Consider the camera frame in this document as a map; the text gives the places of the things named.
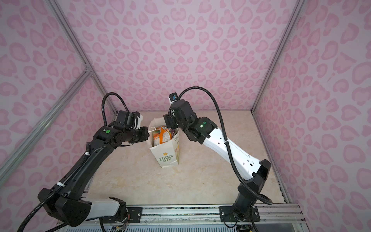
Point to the white paper gift bag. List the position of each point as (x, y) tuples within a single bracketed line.
[(166, 154)]

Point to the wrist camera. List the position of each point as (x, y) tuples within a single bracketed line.
[(138, 120), (173, 97)]

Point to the purple berries Fox's candy bag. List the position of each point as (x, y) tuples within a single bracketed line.
[(173, 133)]

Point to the aluminium frame post right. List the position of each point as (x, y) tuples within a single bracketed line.
[(287, 33)]

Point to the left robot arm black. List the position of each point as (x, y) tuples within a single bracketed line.
[(64, 200)]

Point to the aluminium frame post left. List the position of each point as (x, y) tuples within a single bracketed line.
[(61, 18)]

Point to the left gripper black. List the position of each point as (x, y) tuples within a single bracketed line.
[(144, 134)]

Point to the aluminium frame post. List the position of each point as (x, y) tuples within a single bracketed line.
[(287, 33), (61, 18)]

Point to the orange candy bag back side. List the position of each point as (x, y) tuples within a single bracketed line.
[(161, 135)]

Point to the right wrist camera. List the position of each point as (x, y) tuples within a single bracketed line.
[(173, 97)]

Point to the aluminium frame profile diagonal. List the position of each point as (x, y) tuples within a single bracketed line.
[(19, 154)]

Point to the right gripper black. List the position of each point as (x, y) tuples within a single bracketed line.
[(168, 121)]

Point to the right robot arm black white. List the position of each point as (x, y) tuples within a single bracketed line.
[(250, 171)]

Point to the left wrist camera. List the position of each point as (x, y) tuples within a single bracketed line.
[(138, 120)]

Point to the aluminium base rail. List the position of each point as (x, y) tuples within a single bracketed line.
[(201, 218)]

